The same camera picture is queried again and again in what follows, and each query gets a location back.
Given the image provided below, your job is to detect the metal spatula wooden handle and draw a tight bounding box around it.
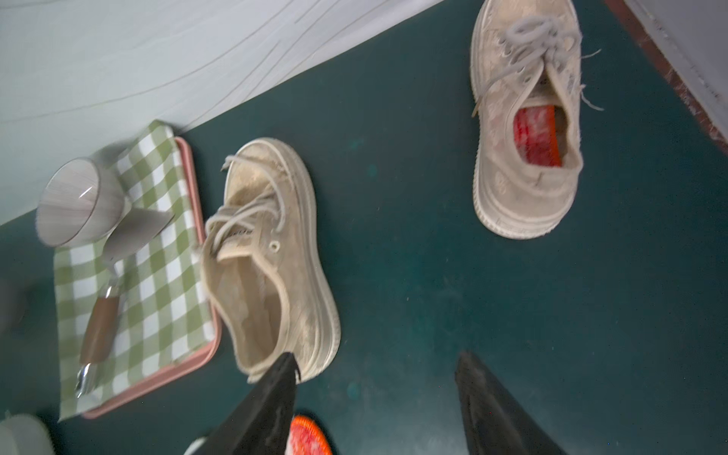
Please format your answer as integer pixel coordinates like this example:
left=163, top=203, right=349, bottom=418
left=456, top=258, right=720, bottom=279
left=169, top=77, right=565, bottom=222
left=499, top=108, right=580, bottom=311
left=74, top=208, right=174, bottom=398

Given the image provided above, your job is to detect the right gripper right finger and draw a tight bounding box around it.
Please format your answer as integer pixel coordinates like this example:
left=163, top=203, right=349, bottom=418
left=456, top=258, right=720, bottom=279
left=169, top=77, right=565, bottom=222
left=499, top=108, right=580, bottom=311
left=455, top=352, right=564, bottom=455

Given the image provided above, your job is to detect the pink tray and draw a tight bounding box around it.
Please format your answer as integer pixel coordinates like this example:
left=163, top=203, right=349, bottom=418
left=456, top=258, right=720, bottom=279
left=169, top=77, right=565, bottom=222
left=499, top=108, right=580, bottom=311
left=78, top=135, right=224, bottom=421

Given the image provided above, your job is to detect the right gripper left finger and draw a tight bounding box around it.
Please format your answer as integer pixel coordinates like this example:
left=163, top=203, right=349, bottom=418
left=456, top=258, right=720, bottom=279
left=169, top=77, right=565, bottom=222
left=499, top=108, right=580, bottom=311
left=190, top=353, right=300, bottom=454

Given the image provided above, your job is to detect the pink speckled bowl on cloth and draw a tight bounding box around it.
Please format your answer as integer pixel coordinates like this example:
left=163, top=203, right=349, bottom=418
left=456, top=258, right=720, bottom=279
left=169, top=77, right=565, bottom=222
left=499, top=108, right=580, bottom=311
left=35, top=157, right=131, bottom=248

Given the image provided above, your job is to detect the green white checkered cloth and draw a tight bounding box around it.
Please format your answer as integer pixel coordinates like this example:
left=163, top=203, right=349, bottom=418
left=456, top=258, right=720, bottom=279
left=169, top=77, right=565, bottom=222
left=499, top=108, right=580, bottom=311
left=52, top=118, right=217, bottom=422

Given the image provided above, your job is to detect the red patterned insole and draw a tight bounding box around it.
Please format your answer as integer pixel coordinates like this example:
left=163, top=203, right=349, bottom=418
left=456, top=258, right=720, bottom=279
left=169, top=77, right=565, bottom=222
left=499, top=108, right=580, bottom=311
left=284, top=414, right=334, bottom=455
left=513, top=105, right=562, bottom=167

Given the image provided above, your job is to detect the beige sneaker one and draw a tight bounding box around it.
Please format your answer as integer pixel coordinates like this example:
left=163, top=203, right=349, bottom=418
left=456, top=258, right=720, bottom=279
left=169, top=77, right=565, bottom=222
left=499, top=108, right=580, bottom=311
left=470, top=0, right=586, bottom=240
left=201, top=138, right=341, bottom=383

